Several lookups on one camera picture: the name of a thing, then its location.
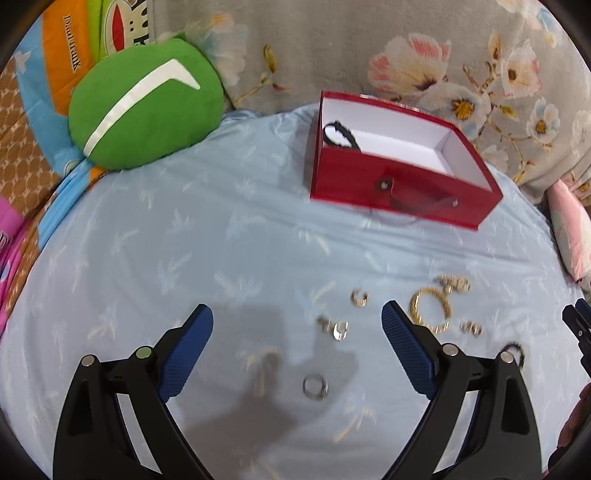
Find black gold beaded bracelet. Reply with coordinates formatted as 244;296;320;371
503;340;528;372

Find pearl bracelet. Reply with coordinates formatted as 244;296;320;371
434;274;473;294

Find gold braided bangle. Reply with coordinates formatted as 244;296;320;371
409;287;453;335

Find black wrist watch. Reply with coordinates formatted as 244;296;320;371
322;121;361;152

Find pink pillow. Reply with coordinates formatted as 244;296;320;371
547;180;590;290

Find small gold stud earrings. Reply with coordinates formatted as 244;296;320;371
460;321;483;337

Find gold pearl drop earring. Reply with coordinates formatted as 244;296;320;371
317;316;349;342

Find small gold hoop earring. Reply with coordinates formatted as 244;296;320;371
349;289;370;308

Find light blue palm-print sheet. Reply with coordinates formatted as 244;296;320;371
1;105;588;479

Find grey floral blanket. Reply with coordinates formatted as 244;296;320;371
149;0;590;203

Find red cardboard box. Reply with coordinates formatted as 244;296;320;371
311;91;503;230

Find colourful cartoon bedding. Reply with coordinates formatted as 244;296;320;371
1;0;154;323

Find green plush pillow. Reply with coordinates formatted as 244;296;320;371
68;36;224;170

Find silver stone ring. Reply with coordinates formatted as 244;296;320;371
301;373;331;401

